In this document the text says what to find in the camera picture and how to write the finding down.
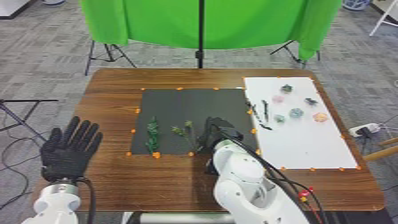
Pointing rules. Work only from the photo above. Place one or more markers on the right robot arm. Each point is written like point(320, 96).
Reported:
point(237, 173)

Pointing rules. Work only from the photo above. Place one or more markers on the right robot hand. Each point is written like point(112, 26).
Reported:
point(215, 128)

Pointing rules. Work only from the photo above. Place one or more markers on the black metal stand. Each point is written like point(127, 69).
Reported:
point(24, 100)

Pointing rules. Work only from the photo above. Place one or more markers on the dark green flower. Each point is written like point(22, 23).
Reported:
point(287, 88)

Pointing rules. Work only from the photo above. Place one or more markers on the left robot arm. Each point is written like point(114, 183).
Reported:
point(54, 200)

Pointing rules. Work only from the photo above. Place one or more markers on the white sheet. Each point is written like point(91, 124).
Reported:
point(303, 143)

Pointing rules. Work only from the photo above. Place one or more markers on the wooden chair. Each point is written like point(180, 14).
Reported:
point(379, 155)

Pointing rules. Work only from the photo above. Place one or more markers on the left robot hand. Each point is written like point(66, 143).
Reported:
point(68, 150)

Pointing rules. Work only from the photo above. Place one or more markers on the white power strip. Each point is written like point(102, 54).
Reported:
point(365, 129)

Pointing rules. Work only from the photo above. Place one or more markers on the pale pink flower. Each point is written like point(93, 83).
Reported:
point(278, 98)

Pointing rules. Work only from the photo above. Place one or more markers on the white patterned vase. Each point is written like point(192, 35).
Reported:
point(356, 4)

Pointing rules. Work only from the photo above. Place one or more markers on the black stand pole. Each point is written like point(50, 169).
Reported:
point(201, 33)

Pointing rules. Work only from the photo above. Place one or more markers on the dark mat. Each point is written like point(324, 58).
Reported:
point(178, 106)

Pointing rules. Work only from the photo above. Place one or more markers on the white frame stand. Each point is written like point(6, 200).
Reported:
point(384, 20)

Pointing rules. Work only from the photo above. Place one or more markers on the black tripod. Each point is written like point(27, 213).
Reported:
point(111, 53)
point(292, 51)

